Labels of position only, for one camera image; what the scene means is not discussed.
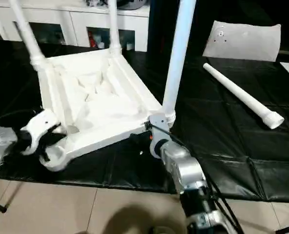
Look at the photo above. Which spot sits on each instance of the white plastic table top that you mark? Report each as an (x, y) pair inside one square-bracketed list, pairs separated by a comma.
[(98, 109)]

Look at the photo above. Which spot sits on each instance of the white plastic table leg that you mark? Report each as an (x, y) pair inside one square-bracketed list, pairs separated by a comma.
[(29, 36), (179, 48), (114, 29), (244, 96)]

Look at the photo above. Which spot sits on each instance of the black work mat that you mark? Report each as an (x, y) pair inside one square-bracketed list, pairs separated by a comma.
[(232, 146)]

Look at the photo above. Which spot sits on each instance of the red item behind glass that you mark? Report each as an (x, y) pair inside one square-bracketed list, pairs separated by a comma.
[(93, 40)]

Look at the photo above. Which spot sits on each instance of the dark cabinet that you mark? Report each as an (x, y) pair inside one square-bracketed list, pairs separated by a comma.
[(159, 29)]

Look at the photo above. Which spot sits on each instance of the white glass-door cabinet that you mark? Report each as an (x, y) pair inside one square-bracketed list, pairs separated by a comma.
[(86, 17)]

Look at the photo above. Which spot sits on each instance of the grey round object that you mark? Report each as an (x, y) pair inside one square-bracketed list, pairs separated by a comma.
[(132, 3)]

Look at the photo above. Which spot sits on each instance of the white board with round fitting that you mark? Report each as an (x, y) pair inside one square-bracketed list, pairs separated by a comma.
[(244, 41)]

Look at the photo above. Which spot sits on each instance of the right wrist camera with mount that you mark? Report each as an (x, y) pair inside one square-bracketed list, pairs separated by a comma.
[(159, 120)]

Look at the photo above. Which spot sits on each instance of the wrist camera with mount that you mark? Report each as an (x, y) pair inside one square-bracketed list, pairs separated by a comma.
[(44, 120), (159, 120)]

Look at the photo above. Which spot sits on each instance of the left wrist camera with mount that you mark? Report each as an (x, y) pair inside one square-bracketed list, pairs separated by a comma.
[(44, 120)]

